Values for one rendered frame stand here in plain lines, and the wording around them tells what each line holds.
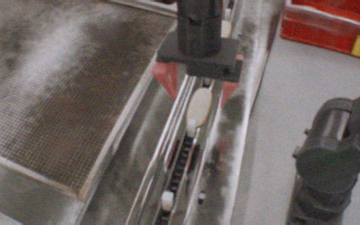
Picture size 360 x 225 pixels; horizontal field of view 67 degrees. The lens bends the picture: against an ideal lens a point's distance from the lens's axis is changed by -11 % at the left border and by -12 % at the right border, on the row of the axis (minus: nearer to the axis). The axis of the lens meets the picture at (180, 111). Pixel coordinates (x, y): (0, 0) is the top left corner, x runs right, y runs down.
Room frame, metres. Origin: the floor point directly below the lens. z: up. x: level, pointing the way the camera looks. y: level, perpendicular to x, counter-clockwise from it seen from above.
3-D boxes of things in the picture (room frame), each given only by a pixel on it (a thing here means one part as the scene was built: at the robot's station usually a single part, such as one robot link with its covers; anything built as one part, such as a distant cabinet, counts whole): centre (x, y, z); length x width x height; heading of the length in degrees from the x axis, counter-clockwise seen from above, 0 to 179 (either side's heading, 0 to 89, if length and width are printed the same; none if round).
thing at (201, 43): (0.35, -0.02, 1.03); 0.10 x 0.07 x 0.07; 75
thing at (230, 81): (0.34, -0.05, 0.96); 0.07 x 0.07 x 0.09; 75
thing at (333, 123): (0.22, -0.19, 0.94); 0.09 x 0.05 x 0.10; 54
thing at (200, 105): (0.39, -0.03, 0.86); 0.10 x 0.04 x 0.01; 165
